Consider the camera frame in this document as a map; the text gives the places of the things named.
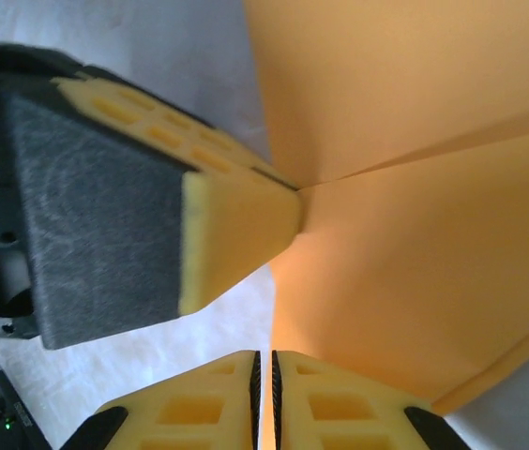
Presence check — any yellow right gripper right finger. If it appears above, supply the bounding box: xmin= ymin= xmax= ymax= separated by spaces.
xmin=271 ymin=350 xmax=472 ymax=450

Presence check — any black board with green light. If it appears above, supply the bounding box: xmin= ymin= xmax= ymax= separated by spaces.
xmin=0 ymin=369 xmax=54 ymax=450

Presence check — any orange paper sheet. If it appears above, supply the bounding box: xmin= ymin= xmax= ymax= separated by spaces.
xmin=243 ymin=0 xmax=529 ymax=416

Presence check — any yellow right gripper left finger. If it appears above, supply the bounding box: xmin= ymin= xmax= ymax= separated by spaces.
xmin=65 ymin=350 xmax=262 ymax=450

